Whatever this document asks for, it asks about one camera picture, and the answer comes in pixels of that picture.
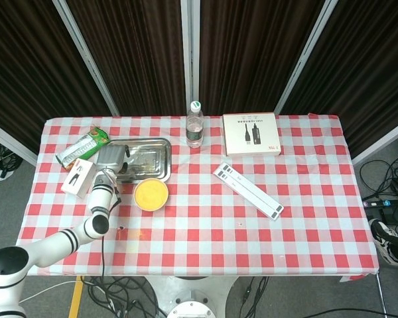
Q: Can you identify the stainless steel rectangular tray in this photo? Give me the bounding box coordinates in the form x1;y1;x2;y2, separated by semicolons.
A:
101;137;172;185

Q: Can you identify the black power strip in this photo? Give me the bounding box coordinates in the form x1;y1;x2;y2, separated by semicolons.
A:
362;197;398;209

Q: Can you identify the green snack packet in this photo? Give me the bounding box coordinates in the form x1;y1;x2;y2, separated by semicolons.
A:
55;126;110;168

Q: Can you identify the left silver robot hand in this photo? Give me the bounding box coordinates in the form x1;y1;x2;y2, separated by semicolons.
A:
96;144;131;175

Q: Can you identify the white floor cable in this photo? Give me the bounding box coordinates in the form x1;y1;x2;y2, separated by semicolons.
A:
19;280;78;304

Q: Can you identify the black cable with inline connector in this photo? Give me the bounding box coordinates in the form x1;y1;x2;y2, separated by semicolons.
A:
240;276;270;318

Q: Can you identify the white folding laptop stand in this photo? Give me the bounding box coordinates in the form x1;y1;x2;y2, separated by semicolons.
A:
212;162;285;221

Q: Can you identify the black cable bundle under table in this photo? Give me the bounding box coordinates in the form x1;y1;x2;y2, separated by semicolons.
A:
74;276;168;318

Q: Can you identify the black cable bundle by frame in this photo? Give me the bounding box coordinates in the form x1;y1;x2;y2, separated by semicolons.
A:
0;134;25;182

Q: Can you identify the black cable bundle by strip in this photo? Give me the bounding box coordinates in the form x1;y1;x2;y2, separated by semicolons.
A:
358;135;398;203

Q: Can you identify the large white cable product box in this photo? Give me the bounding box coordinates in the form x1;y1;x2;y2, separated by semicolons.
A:
222;113;282;157

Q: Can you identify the aluminium partition post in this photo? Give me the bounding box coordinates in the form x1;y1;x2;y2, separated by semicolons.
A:
180;0;202;117
52;0;121;117
273;0;339;115

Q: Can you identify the clear plastic water bottle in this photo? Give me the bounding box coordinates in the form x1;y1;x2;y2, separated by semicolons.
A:
185;100;205;149

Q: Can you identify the thin grey table leg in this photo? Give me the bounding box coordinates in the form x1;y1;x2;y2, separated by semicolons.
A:
373;274;387;318

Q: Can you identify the low aluminium partition frame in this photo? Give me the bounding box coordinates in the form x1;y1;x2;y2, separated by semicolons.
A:
351;115;398;166
0;118;39;166

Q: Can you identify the beige bowl of orange powder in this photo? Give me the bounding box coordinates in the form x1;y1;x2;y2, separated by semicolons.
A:
133;178;170;213

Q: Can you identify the black white sneaker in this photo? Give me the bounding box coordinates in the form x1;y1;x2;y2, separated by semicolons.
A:
370;218;398;266

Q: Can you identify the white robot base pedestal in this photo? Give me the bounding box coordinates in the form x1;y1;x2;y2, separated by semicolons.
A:
145;276;235;318

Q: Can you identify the small white box red label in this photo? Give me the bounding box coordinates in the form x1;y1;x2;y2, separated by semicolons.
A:
60;158;97;199

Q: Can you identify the long black floor cable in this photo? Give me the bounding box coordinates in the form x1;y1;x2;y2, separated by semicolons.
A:
304;300;398;315

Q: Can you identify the red white checkered tablecloth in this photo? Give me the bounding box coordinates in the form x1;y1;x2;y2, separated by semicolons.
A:
15;114;381;283

